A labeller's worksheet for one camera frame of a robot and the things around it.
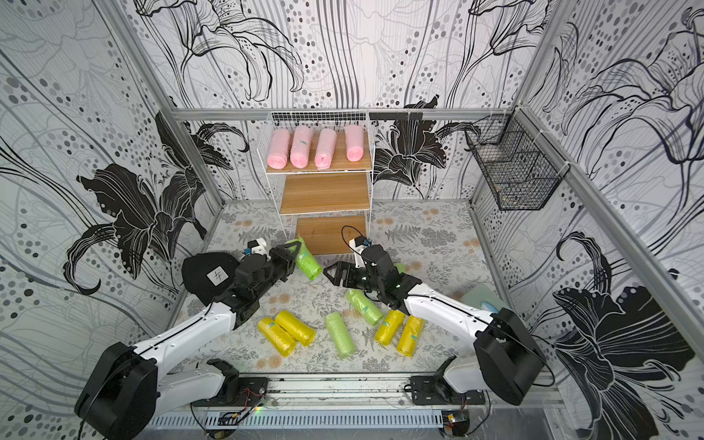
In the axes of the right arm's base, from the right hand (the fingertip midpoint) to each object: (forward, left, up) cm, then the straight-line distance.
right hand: (335, 271), depth 79 cm
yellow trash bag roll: (-15, +18, -12) cm, 26 cm away
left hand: (+6, +9, +2) cm, 11 cm away
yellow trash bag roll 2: (-13, +11, -12) cm, 21 cm away
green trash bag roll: (+1, +8, +6) cm, 10 cm away
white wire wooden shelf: (+18, +3, +9) cm, 20 cm away
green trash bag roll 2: (-6, -9, -12) cm, 16 cm away
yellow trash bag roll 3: (-13, -16, -13) cm, 24 cm away
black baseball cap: (+3, +43, -7) cm, 44 cm away
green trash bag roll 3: (-13, -1, -14) cm, 20 cm away
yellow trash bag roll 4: (-12, -22, -12) cm, 28 cm away
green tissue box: (-5, -44, -7) cm, 45 cm away
